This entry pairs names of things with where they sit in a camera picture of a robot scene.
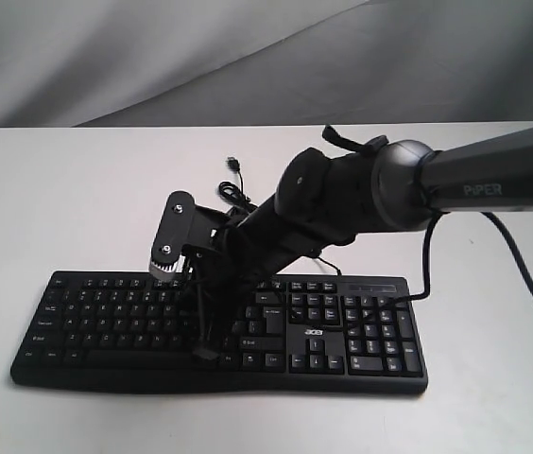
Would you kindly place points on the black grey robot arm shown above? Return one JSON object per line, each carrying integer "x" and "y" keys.
{"x": 375, "y": 187}

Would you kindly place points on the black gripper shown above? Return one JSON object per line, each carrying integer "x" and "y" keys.
{"x": 273, "y": 236}

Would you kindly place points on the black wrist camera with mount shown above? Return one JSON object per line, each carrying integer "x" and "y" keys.
{"x": 186, "y": 233}

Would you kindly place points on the black acer keyboard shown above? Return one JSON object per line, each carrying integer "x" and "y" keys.
{"x": 125, "y": 332}

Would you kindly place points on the grey backdrop cloth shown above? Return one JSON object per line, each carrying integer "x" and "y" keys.
{"x": 254, "y": 63}

